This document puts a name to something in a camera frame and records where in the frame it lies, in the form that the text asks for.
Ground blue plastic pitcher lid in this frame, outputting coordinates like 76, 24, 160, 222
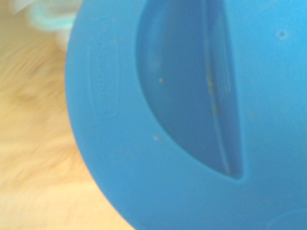
64, 0, 307, 230

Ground clear faceted drinking glass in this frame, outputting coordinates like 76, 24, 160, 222
14, 0, 83, 52

